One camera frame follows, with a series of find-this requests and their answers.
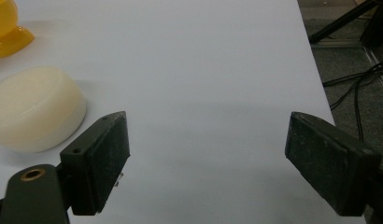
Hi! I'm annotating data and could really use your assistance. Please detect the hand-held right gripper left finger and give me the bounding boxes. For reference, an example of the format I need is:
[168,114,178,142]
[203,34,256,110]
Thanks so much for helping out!
[59,110,132,217]

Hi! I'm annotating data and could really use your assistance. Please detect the yellow translucent goblet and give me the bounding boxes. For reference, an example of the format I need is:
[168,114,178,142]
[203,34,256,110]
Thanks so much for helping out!
[0,0,35,59]

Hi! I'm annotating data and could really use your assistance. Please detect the black cables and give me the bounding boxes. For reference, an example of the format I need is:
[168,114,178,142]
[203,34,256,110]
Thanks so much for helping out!
[310,39,383,97]

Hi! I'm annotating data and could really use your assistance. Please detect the black cable bundle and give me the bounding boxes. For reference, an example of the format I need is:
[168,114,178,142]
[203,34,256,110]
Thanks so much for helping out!
[322,59,383,143]

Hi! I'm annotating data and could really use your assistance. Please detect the black stand legs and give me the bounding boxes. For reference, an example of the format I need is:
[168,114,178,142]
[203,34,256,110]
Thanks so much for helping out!
[308,0,383,49]

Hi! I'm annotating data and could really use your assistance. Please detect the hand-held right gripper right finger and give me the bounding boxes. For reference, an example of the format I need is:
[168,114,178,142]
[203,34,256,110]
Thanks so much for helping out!
[284,111,383,217]

